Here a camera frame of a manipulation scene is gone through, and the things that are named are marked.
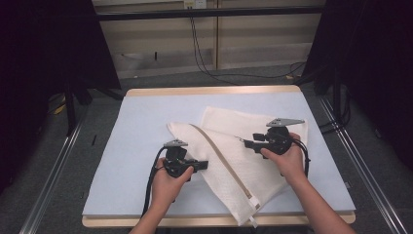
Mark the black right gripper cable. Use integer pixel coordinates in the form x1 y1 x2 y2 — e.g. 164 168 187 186
291 136 312 179

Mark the metal floor rail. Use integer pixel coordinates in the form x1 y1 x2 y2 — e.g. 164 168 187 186
19 118 85 234
319 97 409 234

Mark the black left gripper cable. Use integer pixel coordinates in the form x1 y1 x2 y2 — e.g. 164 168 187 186
141 145 169 218

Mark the person's left hand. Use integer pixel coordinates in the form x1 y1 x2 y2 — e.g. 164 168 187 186
150 158 195 212

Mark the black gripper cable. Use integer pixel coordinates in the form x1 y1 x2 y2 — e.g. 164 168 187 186
141 145 169 218
291 136 312 179

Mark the black cable bundle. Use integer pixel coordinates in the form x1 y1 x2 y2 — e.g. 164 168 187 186
319 89 353 135

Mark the person's right hand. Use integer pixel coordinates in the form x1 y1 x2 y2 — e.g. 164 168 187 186
260 132 310 186

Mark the white zippered cloth cover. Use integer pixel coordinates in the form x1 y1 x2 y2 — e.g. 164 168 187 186
167 105 309 229

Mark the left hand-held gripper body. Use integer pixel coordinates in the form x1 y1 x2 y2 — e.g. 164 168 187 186
162 138 196 179

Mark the black metal stand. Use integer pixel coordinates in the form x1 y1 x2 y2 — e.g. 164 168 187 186
63 79 125 137
293 62 346 130

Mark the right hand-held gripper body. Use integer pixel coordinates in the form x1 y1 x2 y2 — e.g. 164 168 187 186
252 117 307 156

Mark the light blue table mat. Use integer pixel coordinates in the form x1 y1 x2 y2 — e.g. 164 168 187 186
82 92 357 217

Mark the black horizontal bar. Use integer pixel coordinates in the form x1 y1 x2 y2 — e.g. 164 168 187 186
96 5 326 21

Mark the white wall outlet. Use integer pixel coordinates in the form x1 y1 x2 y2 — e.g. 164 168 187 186
183 0 208 10

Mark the black floor cable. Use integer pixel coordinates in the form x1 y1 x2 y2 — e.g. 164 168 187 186
191 17 308 80
189 17 242 87

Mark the dark curtain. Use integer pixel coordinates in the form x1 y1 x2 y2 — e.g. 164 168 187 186
0 0 122 196
303 0 413 172

